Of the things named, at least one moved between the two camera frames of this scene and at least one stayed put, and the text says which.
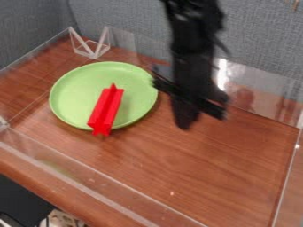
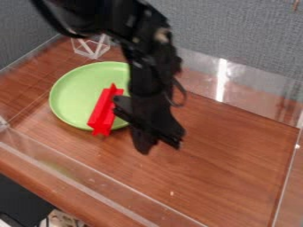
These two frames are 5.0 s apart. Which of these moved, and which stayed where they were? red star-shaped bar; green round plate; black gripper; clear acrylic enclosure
Moved: black gripper
Stayed: clear acrylic enclosure; green round plate; red star-shaped bar
